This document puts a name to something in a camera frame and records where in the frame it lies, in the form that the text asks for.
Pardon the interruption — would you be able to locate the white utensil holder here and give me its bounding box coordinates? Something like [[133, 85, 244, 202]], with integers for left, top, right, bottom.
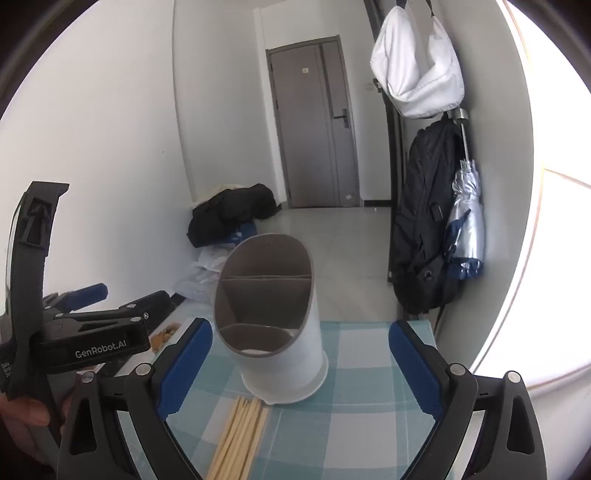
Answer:
[[213, 233, 329, 407]]

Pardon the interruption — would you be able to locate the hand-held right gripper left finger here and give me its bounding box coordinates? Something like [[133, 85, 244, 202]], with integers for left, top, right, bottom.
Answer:
[[55, 318, 214, 480]]

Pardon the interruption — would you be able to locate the bundle of wooden chopsticks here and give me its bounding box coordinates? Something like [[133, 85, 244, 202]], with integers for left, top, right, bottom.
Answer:
[[205, 396, 271, 480]]

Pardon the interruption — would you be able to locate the grey door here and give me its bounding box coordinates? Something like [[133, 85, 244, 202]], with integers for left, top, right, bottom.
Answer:
[[265, 37, 362, 209]]

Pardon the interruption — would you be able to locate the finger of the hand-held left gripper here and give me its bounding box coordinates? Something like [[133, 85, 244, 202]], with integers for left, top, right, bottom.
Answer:
[[69, 290, 177, 334], [44, 284, 109, 319]]

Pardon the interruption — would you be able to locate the teal plaid tablecloth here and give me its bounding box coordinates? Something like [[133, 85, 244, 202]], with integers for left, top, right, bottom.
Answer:
[[161, 318, 446, 480]]

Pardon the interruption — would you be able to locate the white cloth bag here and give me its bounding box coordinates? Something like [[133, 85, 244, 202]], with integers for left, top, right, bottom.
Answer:
[[369, 4, 465, 118]]

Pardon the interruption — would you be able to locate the silver folded umbrella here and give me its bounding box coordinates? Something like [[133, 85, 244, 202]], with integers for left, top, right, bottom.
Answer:
[[444, 108, 485, 280]]

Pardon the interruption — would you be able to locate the person's left hand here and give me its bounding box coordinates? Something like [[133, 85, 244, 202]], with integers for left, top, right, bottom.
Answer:
[[0, 397, 52, 429]]

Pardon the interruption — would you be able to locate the black backpack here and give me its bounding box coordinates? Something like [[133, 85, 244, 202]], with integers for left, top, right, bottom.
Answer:
[[388, 115, 467, 317]]

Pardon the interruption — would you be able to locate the grey parcel bag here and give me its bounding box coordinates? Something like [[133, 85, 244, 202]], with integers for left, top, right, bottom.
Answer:
[[175, 268, 223, 304]]

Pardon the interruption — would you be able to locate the black jacket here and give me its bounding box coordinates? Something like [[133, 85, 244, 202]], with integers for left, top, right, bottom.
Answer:
[[187, 184, 280, 247]]

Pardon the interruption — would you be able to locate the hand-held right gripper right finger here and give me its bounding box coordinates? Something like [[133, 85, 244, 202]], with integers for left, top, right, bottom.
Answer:
[[389, 319, 555, 480]]

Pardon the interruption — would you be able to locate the white parcel bag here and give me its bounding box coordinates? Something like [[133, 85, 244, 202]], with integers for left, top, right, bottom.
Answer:
[[196, 248, 236, 274]]

